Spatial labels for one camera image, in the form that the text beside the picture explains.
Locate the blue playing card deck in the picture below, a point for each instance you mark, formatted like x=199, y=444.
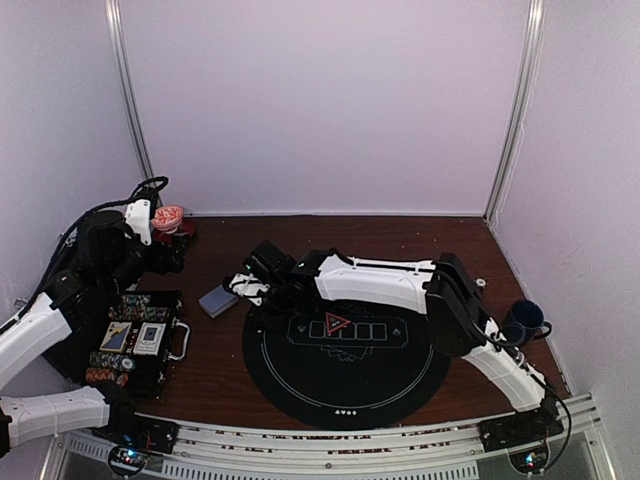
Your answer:
x=217, y=301

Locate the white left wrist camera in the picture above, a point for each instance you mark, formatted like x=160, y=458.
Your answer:
x=138, y=218

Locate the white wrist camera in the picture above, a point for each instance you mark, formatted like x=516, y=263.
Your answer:
x=138, y=218
x=247, y=287

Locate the black poker chip case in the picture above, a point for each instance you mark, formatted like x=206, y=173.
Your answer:
x=79, y=359

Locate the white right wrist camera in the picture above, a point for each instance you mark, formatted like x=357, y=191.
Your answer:
x=247, y=287

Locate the left aluminium frame post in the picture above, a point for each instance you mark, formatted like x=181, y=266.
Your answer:
x=118, y=42

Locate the card deck in case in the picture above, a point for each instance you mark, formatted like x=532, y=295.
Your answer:
x=116, y=337
x=149, y=339

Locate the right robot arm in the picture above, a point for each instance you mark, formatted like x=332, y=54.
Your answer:
x=459, y=323

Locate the front aluminium rail base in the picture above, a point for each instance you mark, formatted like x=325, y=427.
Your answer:
x=451, y=450

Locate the aluminium frame post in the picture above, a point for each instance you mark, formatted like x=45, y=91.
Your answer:
x=118, y=42
x=524, y=88

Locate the red patterned bowl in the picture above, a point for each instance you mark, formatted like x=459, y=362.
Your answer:
x=170, y=225

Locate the round black poker mat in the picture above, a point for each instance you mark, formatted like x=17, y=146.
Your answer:
x=374, y=373

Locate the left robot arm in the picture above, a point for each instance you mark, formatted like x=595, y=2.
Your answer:
x=97, y=260

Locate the red triangle marker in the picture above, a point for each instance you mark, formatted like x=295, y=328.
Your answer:
x=334, y=323

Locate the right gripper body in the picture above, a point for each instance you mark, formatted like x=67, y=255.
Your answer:
x=275, y=317

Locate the right aluminium frame post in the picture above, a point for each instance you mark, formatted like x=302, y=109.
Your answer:
x=524, y=88

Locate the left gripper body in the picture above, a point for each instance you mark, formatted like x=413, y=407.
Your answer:
x=160, y=264

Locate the dark blue mug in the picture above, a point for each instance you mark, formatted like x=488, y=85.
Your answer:
x=525, y=322

